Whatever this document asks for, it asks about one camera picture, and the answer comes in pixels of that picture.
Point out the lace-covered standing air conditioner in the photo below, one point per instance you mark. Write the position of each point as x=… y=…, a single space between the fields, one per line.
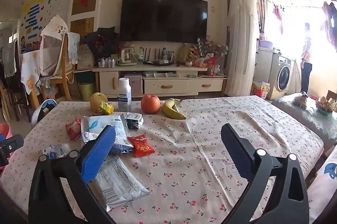
x=242 y=39

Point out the white blue bag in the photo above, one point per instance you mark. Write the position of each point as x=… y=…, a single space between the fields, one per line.
x=56 y=151

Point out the blue fabric stool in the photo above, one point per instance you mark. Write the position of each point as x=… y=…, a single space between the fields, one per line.
x=2 y=138

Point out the red candy packet gold print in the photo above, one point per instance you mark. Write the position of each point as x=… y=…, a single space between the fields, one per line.
x=140 y=146

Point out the dark green storage box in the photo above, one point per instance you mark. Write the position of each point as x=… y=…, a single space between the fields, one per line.
x=84 y=77

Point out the pack of small bottles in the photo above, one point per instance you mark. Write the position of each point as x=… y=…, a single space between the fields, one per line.
x=106 y=62

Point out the pink hanging garment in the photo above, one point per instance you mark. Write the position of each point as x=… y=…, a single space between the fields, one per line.
x=277 y=15

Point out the yellow pear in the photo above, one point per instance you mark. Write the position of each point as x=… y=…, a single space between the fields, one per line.
x=98 y=98

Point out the white cover blue print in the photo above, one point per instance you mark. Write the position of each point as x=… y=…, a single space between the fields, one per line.
x=325 y=187

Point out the silver washing machine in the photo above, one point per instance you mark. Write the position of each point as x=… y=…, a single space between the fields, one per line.
x=283 y=76

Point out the pink storage box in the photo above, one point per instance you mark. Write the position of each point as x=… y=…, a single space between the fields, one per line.
x=134 y=85

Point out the white blue seat back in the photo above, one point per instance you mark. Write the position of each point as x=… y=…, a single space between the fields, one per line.
x=43 y=110

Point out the golden snack bag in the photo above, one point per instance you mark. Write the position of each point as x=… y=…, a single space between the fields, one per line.
x=185 y=52

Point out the basket of folded paper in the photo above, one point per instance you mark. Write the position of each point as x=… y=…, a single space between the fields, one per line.
x=326 y=105

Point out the red apple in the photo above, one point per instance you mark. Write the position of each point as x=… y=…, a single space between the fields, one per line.
x=150 y=104

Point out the yellow banana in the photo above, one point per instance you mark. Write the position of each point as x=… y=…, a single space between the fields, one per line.
x=172 y=109

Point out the blue cap bottle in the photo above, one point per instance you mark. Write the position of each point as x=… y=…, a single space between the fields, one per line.
x=164 y=53

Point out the white printed sack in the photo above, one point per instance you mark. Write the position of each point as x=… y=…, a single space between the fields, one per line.
x=85 y=56

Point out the white packet blue feather print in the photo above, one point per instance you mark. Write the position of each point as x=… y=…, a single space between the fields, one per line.
x=105 y=125

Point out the dark hanging garment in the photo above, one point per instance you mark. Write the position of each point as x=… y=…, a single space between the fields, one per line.
x=330 y=26

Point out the pile of oranges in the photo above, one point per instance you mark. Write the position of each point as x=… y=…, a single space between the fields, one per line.
x=200 y=63

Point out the yellow snack wrapper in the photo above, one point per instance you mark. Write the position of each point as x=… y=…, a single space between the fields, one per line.
x=105 y=108

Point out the green label bottle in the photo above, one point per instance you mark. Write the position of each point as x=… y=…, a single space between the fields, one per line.
x=140 y=54

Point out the colourful wall stickers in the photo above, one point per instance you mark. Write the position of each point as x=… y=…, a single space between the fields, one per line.
x=34 y=15

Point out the lace-covered low table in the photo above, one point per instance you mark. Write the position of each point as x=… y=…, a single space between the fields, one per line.
x=305 y=121

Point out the black wifi router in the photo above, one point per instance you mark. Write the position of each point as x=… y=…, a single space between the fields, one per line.
x=156 y=60

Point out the lace-covered appliance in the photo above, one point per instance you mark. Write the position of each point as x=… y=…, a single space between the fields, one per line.
x=51 y=47

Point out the dried flower arrangement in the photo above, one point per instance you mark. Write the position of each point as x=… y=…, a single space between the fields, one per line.
x=210 y=48

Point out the cream TV cabinet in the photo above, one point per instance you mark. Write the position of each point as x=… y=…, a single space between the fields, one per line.
x=158 y=85

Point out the green trash bin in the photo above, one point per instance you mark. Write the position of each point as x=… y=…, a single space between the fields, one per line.
x=86 y=90

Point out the white barcode packet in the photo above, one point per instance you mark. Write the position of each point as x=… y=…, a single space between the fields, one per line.
x=121 y=181

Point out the white electric kettle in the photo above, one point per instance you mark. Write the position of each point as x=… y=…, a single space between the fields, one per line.
x=125 y=56

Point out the purple basin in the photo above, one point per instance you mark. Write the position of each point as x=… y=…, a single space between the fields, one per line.
x=264 y=44

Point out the black flat television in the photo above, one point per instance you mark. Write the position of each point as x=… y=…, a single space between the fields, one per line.
x=163 y=17

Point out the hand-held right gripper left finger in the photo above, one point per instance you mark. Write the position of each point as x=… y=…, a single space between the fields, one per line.
x=97 y=155

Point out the grey quilted chair cover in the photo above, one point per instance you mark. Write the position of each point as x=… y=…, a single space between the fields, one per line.
x=9 y=58

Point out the cherry print tablecloth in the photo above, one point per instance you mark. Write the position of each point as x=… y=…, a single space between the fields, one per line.
x=200 y=150

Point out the dining table orange print cloth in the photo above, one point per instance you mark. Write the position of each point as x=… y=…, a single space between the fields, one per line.
x=30 y=68

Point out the light wooden chair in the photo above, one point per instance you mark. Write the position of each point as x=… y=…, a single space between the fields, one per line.
x=64 y=81

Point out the pink plastic basin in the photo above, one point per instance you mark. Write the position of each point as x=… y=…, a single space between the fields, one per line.
x=4 y=129

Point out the blue white milk carton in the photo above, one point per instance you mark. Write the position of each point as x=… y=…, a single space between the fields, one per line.
x=134 y=119

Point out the dark blue flower bouquet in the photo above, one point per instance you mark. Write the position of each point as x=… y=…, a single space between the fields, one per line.
x=101 y=42

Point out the dark wooden chair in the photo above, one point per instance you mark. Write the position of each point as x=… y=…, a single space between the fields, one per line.
x=11 y=100

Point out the patterned curtain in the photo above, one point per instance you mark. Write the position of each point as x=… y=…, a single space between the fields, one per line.
x=260 y=10

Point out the red paper bag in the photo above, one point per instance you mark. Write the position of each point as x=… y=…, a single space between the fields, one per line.
x=260 y=92

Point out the clear plastic bag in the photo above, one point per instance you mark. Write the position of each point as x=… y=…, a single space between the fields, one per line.
x=302 y=101

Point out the shiny red snack wrapper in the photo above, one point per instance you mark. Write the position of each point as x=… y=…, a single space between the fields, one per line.
x=73 y=129

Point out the white bottle blue label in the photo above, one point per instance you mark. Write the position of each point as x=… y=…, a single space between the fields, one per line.
x=124 y=94

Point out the light blue knitted towel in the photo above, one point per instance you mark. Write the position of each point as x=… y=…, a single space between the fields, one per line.
x=73 y=47

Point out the pink plastic stool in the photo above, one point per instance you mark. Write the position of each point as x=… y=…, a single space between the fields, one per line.
x=50 y=92

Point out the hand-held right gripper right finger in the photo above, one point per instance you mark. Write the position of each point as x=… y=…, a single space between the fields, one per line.
x=237 y=152

